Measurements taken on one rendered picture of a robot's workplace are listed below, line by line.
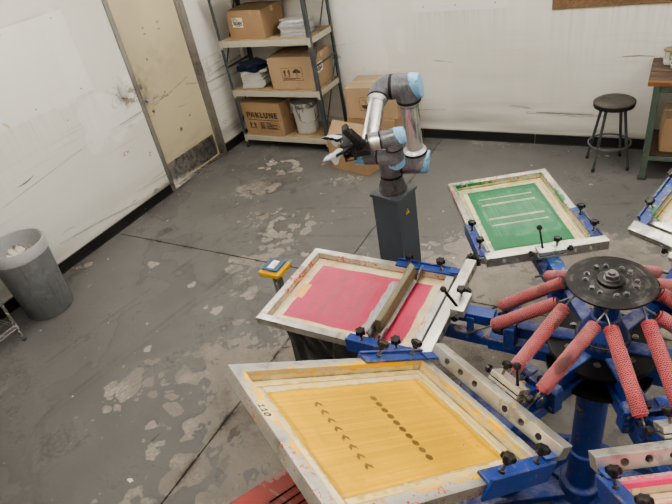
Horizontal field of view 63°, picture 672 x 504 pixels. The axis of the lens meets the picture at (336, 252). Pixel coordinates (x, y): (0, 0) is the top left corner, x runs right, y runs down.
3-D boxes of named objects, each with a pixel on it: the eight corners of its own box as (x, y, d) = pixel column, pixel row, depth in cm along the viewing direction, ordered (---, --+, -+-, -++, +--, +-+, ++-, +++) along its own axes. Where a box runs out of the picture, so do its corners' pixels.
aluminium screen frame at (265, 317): (257, 323, 261) (255, 317, 259) (317, 253, 301) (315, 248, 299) (413, 363, 225) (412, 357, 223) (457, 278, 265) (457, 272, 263)
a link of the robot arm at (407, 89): (404, 164, 292) (391, 68, 255) (432, 164, 287) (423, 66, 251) (400, 178, 284) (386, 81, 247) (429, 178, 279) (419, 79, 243)
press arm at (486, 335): (325, 311, 275) (323, 302, 271) (330, 303, 279) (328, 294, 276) (595, 373, 218) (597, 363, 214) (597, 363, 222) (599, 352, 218)
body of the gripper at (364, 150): (344, 162, 234) (372, 157, 232) (339, 147, 227) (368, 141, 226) (343, 151, 239) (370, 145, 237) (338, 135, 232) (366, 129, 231)
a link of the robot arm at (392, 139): (408, 149, 229) (405, 133, 223) (382, 154, 231) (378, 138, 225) (405, 137, 234) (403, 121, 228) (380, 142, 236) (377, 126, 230)
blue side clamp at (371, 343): (346, 350, 239) (344, 338, 235) (351, 342, 242) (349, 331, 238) (411, 367, 225) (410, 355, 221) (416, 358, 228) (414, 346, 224)
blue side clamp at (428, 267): (396, 274, 277) (394, 263, 273) (399, 268, 280) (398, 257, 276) (454, 285, 263) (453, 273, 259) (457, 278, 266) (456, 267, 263)
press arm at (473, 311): (452, 319, 237) (452, 310, 234) (456, 310, 241) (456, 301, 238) (493, 327, 229) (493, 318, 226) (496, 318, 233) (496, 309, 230)
